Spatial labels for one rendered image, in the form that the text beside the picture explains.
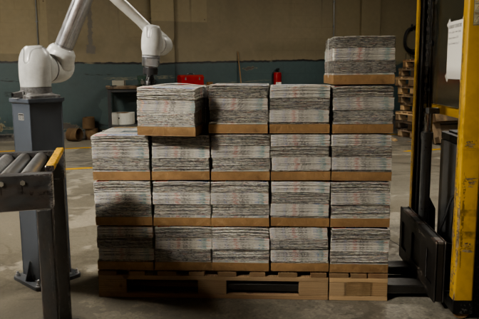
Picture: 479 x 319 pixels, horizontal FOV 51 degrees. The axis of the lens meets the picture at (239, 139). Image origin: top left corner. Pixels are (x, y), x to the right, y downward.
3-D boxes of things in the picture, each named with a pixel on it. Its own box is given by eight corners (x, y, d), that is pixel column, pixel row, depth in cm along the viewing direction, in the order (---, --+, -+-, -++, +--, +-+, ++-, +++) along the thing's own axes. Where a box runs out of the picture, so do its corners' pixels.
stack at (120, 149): (119, 268, 296) (112, 126, 284) (320, 270, 290) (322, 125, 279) (97, 297, 257) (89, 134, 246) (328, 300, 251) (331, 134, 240)
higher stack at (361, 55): (319, 270, 290) (322, 40, 272) (372, 270, 288) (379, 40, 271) (327, 300, 252) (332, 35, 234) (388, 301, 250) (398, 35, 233)
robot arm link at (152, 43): (157, 55, 252) (166, 56, 265) (159, 23, 250) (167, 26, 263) (137, 54, 254) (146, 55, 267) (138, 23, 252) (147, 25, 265)
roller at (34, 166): (44, 165, 216) (49, 154, 216) (28, 189, 171) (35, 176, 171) (33, 160, 214) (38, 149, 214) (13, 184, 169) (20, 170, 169)
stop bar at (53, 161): (64, 152, 214) (64, 147, 214) (55, 171, 173) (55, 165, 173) (56, 152, 214) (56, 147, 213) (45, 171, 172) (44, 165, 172)
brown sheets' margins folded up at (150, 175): (118, 244, 293) (115, 157, 287) (321, 246, 288) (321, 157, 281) (96, 270, 255) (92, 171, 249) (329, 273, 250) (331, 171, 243)
